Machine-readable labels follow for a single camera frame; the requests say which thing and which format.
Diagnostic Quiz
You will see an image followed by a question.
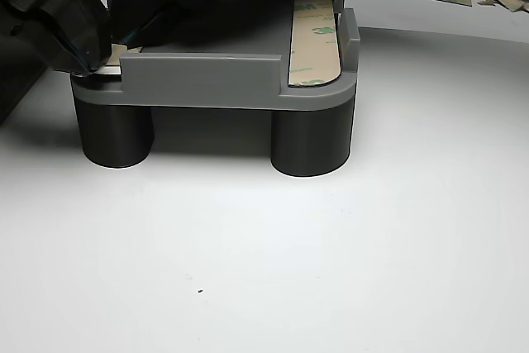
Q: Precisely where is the glossy exposed adhesive tape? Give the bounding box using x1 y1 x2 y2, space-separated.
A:
93 64 124 78

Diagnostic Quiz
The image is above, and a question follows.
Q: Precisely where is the grey fixture with black legs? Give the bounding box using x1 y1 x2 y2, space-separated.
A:
69 0 361 179

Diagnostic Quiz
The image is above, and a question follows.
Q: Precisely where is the tan tape liner 3M print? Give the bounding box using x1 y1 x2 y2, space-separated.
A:
107 41 144 69
286 0 343 88

